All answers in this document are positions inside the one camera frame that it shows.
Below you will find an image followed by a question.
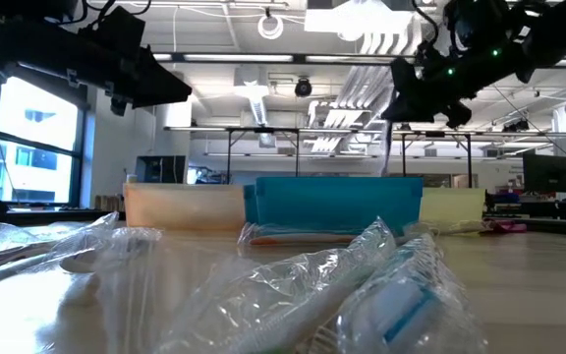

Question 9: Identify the small teal plastic bin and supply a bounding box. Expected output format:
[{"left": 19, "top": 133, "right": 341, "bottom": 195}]
[{"left": 255, "top": 176, "right": 425, "bottom": 236}]

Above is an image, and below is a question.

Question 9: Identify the black cabinet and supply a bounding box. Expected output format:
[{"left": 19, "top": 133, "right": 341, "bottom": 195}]
[{"left": 134, "top": 154, "right": 187, "bottom": 185}]

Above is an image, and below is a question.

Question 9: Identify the large teal plastic bin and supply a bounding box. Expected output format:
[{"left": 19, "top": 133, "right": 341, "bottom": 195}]
[{"left": 242, "top": 184, "right": 259, "bottom": 225}]

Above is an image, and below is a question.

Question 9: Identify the wrapped green toothbrush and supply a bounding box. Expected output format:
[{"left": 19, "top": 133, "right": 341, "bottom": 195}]
[{"left": 154, "top": 218, "right": 397, "bottom": 354}]

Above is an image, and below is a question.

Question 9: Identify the blue storage crate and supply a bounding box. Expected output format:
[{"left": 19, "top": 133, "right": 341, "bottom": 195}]
[{"left": 488, "top": 192, "right": 521, "bottom": 206}]

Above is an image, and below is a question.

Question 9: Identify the blue toothbrush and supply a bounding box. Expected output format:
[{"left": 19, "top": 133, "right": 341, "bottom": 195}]
[{"left": 336, "top": 233, "right": 488, "bottom": 354}]

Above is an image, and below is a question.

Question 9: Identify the white ceiling duct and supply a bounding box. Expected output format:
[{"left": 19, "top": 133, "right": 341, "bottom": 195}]
[{"left": 233, "top": 63, "right": 272, "bottom": 128}]

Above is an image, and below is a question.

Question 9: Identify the magenta cloth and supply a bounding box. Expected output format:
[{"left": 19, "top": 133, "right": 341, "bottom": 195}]
[{"left": 483, "top": 219, "right": 529, "bottom": 234}]

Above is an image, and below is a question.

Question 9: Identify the orange toothbrush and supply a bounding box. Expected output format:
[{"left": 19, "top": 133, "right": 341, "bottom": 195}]
[{"left": 237, "top": 221, "right": 358, "bottom": 247}]

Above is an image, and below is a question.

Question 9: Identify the black computer monitor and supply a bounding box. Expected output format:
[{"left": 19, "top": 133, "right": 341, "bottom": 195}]
[{"left": 522, "top": 152, "right": 566, "bottom": 194}]

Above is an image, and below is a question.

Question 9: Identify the black background rig frame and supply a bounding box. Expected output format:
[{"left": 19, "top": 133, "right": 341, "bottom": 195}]
[
  {"left": 226, "top": 126, "right": 302, "bottom": 178},
  {"left": 399, "top": 130, "right": 475, "bottom": 188}
]

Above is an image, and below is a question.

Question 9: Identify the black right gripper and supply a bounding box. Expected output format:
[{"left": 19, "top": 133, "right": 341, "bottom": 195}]
[{"left": 380, "top": 0, "right": 530, "bottom": 130}]

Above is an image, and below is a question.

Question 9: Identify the black ceiling camera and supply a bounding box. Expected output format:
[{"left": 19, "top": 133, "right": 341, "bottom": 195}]
[{"left": 293, "top": 77, "right": 313, "bottom": 98}]

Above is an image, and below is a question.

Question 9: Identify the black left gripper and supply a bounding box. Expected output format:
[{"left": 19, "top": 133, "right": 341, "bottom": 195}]
[{"left": 66, "top": 5, "right": 193, "bottom": 117}]

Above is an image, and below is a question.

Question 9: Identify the large window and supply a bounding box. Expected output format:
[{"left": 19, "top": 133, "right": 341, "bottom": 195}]
[{"left": 0, "top": 73, "right": 87, "bottom": 207}]

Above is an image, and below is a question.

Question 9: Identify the orange plastic bin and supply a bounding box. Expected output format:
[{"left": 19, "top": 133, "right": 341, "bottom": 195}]
[{"left": 123, "top": 183, "right": 248, "bottom": 231}]

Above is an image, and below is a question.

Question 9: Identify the white cable coil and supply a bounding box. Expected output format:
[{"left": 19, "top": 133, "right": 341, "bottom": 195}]
[{"left": 256, "top": 13, "right": 285, "bottom": 41}]

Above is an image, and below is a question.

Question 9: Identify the yellow plastic bin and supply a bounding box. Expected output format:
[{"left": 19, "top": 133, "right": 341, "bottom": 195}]
[{"left": 419, "top": 187, "right": 487, "bottom": 225}]

